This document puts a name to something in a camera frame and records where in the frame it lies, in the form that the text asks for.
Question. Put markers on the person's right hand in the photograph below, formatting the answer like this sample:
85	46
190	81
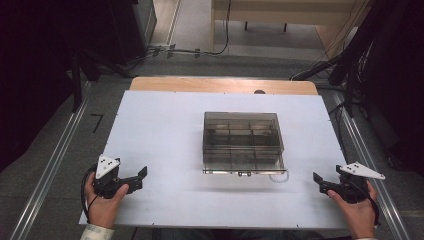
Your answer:
357	216

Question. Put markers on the dark curtain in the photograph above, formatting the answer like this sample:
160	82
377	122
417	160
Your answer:
30	73
400	83

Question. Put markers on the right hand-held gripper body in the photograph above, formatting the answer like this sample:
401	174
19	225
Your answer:
352	188

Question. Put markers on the white board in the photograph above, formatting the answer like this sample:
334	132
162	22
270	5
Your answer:
160	140

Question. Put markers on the person's left hand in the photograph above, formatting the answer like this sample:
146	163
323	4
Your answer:
104	210

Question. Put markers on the wooden bench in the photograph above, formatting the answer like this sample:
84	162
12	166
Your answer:
283	15

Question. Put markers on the wooden table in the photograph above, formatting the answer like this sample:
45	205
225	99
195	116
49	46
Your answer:
200	85

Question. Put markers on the transparent grey compartment box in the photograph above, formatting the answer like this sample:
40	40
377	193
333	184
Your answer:
243	143

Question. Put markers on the metal floor rail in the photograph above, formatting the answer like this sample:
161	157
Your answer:
50	166
373	160

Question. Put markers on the black metal stand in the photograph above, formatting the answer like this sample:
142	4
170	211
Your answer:
350	63
77	80

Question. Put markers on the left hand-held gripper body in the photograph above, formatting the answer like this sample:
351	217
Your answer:
107	181

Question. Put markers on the power strip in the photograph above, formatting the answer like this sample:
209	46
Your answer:
162	49

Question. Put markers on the black cabinet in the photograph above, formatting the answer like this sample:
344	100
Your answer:
133	26

